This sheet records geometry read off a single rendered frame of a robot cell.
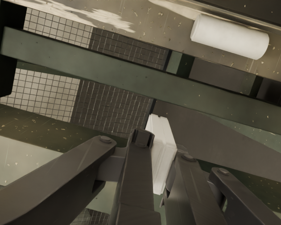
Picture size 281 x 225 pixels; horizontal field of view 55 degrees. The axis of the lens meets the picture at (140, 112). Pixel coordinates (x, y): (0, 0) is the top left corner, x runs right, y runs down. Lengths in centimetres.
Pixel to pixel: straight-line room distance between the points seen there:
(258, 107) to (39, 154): 30
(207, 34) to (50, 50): 21
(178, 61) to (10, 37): 111
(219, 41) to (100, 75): 17
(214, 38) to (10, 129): 25
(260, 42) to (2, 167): 31
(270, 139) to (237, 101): 63
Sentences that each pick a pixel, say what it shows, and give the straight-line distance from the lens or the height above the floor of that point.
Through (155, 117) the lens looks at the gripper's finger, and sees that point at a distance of 20.
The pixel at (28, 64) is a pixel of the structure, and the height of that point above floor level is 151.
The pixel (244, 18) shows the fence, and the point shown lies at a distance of 32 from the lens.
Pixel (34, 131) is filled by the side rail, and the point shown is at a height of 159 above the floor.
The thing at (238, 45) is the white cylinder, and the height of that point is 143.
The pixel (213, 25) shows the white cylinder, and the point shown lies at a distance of 31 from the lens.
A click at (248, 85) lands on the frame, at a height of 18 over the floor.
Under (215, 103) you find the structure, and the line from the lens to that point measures 40.
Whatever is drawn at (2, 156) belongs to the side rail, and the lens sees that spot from 34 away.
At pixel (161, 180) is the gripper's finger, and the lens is 16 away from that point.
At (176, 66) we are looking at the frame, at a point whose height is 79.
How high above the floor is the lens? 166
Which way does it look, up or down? 32 degrees down
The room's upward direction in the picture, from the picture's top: 81 degrees counter-clockwise
